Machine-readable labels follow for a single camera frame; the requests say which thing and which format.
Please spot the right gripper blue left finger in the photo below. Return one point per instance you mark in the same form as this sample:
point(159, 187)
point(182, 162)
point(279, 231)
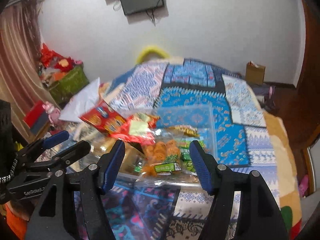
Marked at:
point(109, 165)

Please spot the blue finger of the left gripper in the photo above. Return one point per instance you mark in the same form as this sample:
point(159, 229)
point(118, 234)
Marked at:
point(51, 139)
point(68, 156)

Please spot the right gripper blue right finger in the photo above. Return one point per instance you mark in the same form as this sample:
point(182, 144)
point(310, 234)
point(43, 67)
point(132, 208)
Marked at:
point(205, 166)

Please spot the red noodle snack bag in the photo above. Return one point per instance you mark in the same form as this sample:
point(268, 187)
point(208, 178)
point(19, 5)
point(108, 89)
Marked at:
point(104, 118)

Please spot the green snack packet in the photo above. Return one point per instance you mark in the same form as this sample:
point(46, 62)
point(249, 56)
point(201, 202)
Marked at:
point(187, 160)

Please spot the red box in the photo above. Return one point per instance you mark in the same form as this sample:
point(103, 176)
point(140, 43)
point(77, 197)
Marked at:
point(37, 115)

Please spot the pink plush toy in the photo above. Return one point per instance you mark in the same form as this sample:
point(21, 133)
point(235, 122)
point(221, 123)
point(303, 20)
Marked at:
point(53, 113)

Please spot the white red snack bag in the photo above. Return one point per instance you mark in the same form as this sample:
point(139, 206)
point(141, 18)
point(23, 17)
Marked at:
point(187, 130)

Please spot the orange puffs clear bag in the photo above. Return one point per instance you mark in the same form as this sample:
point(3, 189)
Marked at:
point(161, 159)

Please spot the clear plastic storage box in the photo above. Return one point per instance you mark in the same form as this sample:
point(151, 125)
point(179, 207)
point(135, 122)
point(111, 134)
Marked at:
point(198, 116)

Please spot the white pillow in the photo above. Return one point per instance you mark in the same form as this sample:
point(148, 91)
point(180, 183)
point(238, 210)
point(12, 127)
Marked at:
point(81, 102)

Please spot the red yellow snack bag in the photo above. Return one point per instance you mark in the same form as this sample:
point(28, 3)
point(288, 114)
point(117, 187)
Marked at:
point(138, 128)

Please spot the green storage box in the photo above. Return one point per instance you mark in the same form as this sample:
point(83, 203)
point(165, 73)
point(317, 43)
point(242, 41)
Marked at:
point(64, 89)

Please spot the striped beige curtain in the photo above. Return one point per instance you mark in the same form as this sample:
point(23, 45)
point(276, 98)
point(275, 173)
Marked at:
point(20, 56)

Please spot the patchwork patterned bedspread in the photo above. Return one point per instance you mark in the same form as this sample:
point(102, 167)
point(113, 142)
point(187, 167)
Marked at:
point(256, 195)

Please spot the brown paper bag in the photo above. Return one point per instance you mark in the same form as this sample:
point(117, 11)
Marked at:
point(255, 73)

